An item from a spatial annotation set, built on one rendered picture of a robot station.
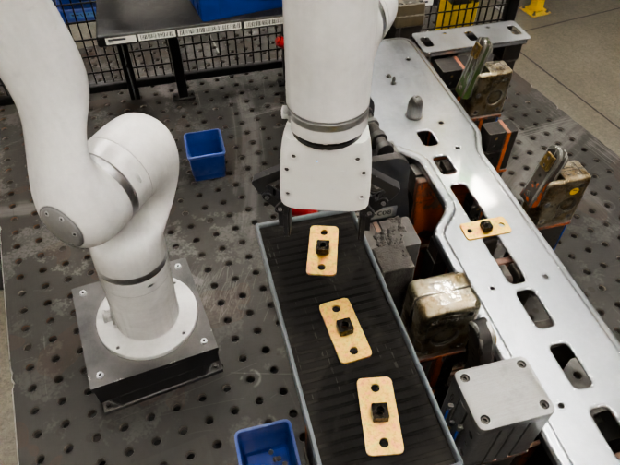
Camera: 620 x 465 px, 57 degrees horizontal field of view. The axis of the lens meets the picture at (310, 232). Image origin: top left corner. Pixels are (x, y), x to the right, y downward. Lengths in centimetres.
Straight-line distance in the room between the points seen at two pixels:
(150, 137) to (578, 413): 71
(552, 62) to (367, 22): 315
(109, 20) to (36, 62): 86
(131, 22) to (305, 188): 103
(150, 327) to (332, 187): 56
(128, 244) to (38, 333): 46
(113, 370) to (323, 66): 75
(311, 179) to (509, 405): 35
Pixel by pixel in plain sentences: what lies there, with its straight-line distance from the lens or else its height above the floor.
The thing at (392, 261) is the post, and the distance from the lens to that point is 82.
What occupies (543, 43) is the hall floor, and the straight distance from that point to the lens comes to 380.
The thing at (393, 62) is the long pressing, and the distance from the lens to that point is 143.
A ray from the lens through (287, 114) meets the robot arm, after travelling 58.
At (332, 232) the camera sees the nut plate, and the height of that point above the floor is 116.
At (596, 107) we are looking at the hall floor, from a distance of 334.
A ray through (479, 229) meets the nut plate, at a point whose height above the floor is 100.
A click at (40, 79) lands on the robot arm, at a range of 77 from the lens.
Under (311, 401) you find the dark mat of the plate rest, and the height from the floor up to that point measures 116.
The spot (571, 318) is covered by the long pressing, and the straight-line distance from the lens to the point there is 96.
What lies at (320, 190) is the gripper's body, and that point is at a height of 130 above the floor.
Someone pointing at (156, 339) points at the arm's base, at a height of 81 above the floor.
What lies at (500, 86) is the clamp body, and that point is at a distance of 138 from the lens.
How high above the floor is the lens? 173
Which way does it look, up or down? 48 degrees down
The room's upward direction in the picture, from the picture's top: straight up
